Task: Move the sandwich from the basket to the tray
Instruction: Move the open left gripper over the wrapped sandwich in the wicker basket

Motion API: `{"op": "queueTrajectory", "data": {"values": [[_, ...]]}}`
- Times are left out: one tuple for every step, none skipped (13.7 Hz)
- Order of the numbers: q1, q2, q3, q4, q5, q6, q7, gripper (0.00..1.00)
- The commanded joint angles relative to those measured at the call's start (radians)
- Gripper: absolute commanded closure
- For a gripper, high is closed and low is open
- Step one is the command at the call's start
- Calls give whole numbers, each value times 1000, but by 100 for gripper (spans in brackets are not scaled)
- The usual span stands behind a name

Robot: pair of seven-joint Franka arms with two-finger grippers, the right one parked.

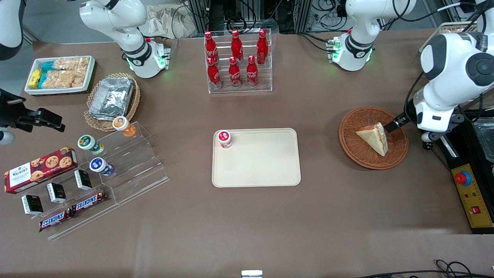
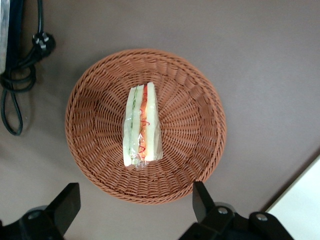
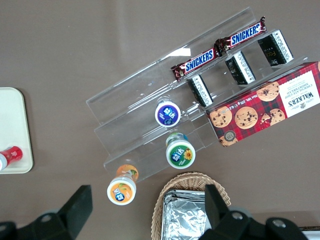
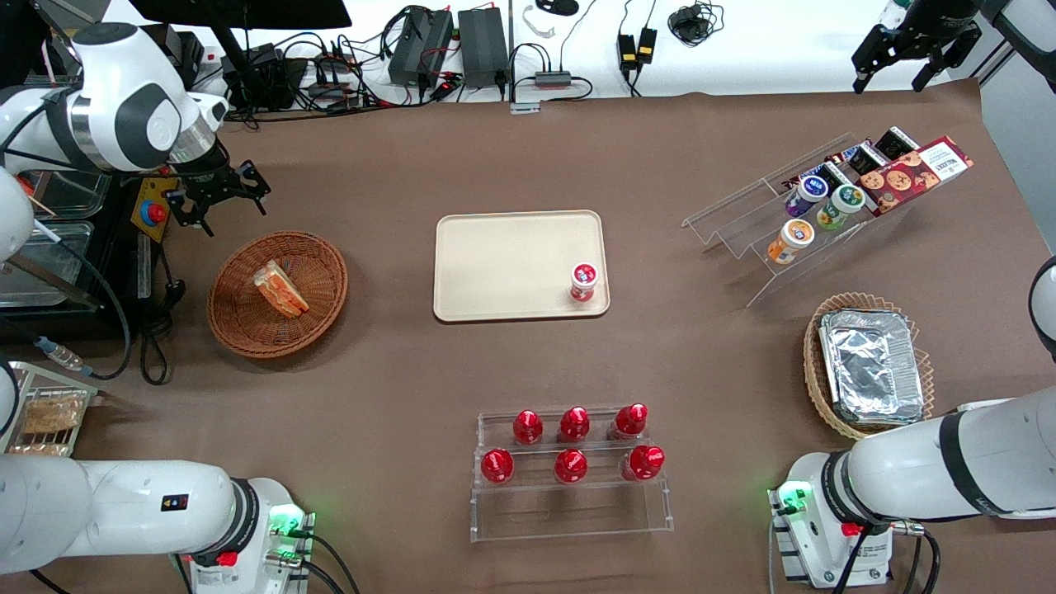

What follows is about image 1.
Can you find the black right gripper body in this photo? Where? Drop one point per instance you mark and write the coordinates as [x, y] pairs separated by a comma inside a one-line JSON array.
[[8, 112]]

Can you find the triangular sandwich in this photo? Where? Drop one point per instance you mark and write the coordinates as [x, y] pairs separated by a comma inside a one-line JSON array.
[[373, 138]]

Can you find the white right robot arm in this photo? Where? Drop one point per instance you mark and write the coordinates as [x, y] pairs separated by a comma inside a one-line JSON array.
[[135, 58]]

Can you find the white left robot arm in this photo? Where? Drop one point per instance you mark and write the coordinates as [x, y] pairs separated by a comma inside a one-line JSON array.
[[359, 50]]

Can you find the brown round wicker basket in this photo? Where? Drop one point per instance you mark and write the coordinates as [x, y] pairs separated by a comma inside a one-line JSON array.
[[359, 154]]

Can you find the light oval wicker basket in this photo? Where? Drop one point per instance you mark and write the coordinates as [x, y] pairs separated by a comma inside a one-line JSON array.
[[133, 104]]

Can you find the beige plastic tray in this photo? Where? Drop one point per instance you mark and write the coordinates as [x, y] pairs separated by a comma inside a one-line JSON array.
[[262, 162]]

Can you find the teal snack packet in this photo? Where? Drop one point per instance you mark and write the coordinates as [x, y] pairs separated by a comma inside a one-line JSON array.
[[42, 80], [47, 66]]

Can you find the yellow snack packet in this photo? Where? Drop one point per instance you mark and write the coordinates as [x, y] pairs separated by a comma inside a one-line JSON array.
[[34, 78]]

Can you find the clear rice cracker bag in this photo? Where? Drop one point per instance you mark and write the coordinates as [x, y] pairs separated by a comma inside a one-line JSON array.
[[63, 79], [71, 63]]

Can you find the red Walkers cookie box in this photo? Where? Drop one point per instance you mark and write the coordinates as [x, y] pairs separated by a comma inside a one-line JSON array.
[[38, 170]]

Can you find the green cap yogurt cup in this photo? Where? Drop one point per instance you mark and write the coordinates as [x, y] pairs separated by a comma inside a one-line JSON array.
[[88, 143]]

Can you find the white rectangular snack bin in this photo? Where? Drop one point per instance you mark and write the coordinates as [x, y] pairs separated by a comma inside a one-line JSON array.
[[91, 73]]

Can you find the black appliance base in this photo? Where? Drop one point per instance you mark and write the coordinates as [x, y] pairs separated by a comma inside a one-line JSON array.
[[461, 154]]

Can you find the small black box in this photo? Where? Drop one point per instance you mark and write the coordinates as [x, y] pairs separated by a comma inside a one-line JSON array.
[[32, 204], [83, 179], [56, 192]]

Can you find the blue cap yogurt cup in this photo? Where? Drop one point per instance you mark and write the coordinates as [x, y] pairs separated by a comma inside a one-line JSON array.
[[99, 165]]

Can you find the stacked foil containers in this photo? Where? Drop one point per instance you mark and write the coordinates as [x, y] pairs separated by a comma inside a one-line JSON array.
[[112, 98]]

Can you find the orange cap yogurt cup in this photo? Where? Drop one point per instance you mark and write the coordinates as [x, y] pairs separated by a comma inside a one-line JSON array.
[[122, 125]]

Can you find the clear plastic container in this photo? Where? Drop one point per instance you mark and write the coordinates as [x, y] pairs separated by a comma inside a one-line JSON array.
[[485, 139]]

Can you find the Snickers chocolate bar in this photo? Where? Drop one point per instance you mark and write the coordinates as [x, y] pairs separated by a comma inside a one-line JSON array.
[[89, 200], [56, 219]]

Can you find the bagged fried snack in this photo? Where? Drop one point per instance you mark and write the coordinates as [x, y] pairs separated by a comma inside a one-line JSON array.
[[455, 29]]

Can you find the clear acrylic stepped stand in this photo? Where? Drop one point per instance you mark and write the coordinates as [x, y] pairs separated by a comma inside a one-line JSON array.
[[135, 170]]

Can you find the yellow emergency stop control box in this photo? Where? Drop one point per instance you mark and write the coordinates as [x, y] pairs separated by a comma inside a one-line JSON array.
[[472, 197]]

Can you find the red cola bottle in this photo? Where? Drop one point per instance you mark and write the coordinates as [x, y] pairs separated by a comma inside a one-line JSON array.
[[234, 75], [262, 45], [236, 44], [210, 44], [214, 75], [252, 74]]

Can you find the crumpled beige cloth bag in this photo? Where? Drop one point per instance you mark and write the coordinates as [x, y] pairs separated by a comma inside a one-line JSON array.
[[170, 21]]

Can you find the clear acrylic bottle rack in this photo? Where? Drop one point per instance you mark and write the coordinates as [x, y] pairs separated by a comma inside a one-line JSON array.
[[239, 90]]

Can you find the red cap yogurt cup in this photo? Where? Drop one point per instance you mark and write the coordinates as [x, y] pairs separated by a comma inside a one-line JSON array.
[[224, 138]]

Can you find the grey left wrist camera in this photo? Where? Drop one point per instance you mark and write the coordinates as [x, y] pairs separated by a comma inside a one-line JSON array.
[[426, 137]]

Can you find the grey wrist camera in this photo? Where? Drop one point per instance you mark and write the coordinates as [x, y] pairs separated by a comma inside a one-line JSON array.
[[5, 137], [426, 137]]

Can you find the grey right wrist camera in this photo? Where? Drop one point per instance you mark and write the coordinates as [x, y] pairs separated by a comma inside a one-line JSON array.
[[5, 137]]

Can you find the aluminium frame equipment rack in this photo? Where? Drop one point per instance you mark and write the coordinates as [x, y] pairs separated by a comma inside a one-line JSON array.
[[251, 13]]

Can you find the small metal bracket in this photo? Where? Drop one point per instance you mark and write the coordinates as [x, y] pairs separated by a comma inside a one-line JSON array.
[[251, 273]]

